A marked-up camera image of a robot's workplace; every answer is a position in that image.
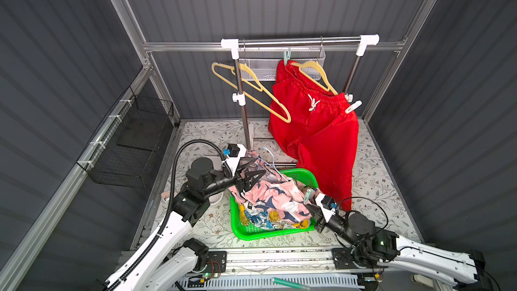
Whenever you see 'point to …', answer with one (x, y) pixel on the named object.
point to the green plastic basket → (240, 232)
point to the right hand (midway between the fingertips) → (308, 202)
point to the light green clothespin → (308, 195)
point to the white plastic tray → (214, 199)
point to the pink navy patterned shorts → (281, 195)
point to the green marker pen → (291, 283)
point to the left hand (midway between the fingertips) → (261, 169)
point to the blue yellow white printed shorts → (271, 219)
